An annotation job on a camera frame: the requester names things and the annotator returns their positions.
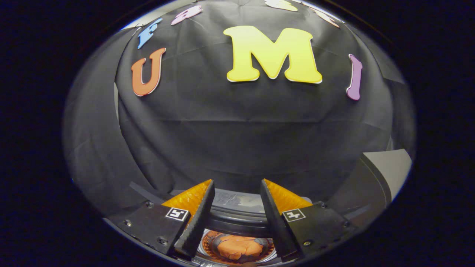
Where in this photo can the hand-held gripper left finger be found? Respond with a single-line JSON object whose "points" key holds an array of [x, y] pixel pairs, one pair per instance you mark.
{"points": [[200, 218]]}

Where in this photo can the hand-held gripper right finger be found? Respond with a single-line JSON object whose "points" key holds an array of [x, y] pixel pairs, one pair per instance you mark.
{"points": [[274, 222]]}

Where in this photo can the dark washing machine lid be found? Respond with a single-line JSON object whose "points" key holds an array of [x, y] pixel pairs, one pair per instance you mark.
{"points": [[237, 220]]}

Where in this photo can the orange shirt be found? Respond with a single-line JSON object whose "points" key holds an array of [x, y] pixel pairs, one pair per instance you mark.
{"points": [[239, 247]]}

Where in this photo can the black backdrop cloth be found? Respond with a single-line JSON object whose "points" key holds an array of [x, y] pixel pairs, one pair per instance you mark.
{"points": [[237, 126]]}

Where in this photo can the beige cabinet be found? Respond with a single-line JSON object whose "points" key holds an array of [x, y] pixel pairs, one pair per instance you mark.
{"points": [[393, 167]]}

